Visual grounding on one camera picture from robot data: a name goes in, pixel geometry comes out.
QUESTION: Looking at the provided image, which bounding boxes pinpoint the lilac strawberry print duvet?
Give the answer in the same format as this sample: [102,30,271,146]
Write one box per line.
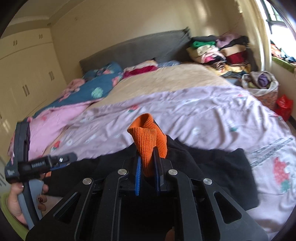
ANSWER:
[47,86,295,237]

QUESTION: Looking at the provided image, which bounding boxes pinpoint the grey padded headboard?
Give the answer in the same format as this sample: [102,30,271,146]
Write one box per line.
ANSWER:
[79,28,191,74]

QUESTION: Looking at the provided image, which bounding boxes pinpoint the blue floral quilt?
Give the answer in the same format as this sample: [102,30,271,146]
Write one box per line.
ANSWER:
[25,62,123,123]

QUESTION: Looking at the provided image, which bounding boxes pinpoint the clothes on window sill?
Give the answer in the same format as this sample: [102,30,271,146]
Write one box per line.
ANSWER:
[270,41,295,64]

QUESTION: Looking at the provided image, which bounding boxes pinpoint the person's left hand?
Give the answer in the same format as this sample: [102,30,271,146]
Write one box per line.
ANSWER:
[6,174,49,227]

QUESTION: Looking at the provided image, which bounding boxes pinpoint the pile of folded clothes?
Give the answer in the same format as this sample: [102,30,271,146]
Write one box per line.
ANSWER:
[187,34,251,79]

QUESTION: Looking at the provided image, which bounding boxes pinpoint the black garment with orange trim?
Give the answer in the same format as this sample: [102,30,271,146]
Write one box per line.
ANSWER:
[45,113,259,210]

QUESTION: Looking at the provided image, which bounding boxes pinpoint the red plastic bag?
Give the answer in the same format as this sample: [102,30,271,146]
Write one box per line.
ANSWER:
[275,95,293,121]

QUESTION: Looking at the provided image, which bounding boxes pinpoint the floral fabric laundry basket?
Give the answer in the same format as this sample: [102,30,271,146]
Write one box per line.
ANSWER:
[241,71,279,110]

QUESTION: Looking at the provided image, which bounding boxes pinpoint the red and cream pillow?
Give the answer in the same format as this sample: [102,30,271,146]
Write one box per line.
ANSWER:
[123,60,158,79]

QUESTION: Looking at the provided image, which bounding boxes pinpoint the cream curtain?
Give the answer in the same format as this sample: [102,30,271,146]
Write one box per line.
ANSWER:
[237,0,272,71]

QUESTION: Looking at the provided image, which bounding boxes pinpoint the cream built-in wardrobe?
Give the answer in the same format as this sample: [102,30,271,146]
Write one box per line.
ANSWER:
[1,28,66,162]

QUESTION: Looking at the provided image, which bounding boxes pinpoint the pink blanket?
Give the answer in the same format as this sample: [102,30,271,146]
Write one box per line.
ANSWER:
[6,101,93,163]

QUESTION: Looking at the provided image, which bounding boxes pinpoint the beige fleece blanket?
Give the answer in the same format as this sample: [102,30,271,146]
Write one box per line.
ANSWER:
[88,63,231,110]

